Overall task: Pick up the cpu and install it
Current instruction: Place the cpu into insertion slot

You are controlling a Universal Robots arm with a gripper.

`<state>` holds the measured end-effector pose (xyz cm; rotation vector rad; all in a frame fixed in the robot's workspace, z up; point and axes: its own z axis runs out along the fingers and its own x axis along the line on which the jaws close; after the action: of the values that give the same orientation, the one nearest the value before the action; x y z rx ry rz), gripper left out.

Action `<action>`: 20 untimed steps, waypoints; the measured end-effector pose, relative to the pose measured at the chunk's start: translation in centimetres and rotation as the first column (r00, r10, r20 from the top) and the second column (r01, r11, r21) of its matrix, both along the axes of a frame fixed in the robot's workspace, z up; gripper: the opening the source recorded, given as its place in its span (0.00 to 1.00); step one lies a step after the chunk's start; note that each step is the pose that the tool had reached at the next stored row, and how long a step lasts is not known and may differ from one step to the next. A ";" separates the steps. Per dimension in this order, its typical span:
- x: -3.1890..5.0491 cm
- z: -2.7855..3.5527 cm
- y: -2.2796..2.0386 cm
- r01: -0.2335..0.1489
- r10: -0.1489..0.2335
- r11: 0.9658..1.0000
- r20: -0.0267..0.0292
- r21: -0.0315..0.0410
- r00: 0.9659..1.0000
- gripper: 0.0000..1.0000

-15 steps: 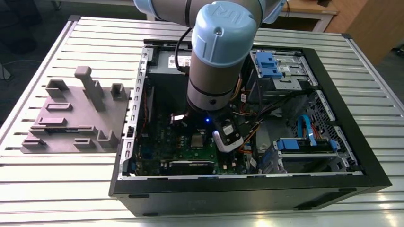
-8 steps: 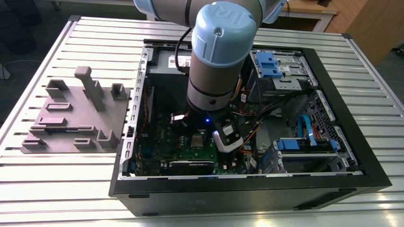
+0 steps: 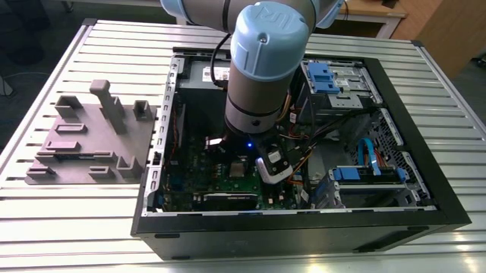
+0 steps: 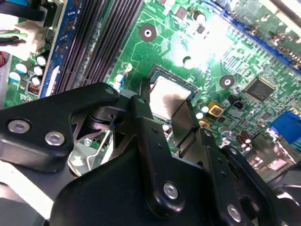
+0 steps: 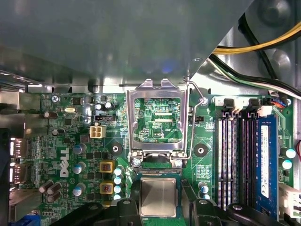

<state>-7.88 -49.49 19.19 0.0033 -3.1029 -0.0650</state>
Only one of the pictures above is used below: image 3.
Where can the blue plastic bracket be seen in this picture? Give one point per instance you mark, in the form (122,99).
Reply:
(322,79)

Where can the green motherboard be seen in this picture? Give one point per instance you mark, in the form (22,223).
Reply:
(205,182)

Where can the metal drive cage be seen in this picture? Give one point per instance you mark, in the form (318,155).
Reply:
(342,105)

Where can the metal disk bay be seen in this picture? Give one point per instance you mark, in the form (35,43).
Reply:
(380,196)

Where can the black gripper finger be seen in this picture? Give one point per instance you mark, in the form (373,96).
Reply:
(214,143)

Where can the silver CPU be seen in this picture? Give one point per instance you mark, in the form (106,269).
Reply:
(238,170)

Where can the wooden desk with white frame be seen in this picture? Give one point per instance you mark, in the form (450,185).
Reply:
(380,14)

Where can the blue disk carrier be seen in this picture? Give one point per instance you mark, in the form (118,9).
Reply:
(349,175)

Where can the CPU socket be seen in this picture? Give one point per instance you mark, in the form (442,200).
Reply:
(249,173)

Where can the green RAM stick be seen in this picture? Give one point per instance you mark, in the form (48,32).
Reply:
(76,156)

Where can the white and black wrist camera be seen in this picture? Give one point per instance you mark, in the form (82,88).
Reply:
(275,162)

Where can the wooden cabinet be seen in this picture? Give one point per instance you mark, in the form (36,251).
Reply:
(448,28)

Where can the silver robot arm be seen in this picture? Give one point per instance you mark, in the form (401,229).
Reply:
(258,85)

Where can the black graphics card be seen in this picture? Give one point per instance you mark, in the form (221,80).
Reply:
(227,200)

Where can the black PC case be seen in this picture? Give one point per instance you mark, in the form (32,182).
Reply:
(266,236)

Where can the grey parts rack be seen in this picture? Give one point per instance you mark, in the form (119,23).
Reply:
(95,136)

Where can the grey power supply unit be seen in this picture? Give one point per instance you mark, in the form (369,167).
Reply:
(201,82)

